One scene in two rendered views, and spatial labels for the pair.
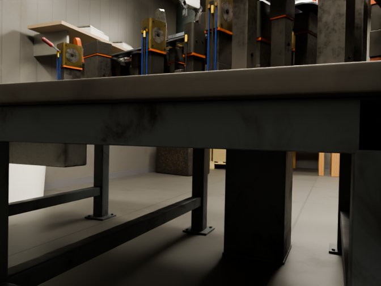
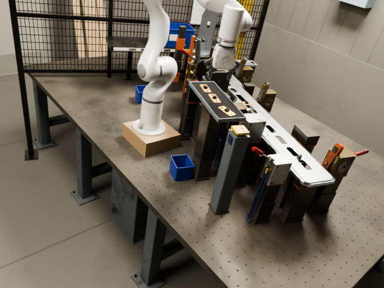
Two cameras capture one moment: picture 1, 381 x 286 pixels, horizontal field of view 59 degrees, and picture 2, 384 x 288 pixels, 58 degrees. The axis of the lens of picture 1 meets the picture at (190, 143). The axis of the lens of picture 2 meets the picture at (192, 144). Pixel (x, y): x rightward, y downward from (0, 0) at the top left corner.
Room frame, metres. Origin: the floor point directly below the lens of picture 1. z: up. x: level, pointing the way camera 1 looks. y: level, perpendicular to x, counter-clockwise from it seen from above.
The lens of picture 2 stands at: (3.31, 0.48, 1.87)
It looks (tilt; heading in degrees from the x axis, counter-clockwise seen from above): 34 degrees down; 201
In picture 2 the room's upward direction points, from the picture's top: 11 degrees clockwise
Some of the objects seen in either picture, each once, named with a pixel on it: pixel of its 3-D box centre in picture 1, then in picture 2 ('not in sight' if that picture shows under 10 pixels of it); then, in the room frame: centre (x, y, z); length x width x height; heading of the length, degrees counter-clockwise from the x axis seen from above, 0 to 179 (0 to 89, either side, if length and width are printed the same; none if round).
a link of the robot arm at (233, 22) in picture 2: not in sight; (232, 22); (1.89, 0.01, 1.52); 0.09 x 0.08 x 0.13; 161
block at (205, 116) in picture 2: not in sight; (206, 140); (1.90, 0.02, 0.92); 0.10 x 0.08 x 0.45; 47
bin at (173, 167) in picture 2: not in sight; (181, 167); (1.96, -0.07, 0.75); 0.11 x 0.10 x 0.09; 47
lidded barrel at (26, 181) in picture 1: (15, 165); not in sight; (2.89, 1.49, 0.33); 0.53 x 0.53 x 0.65
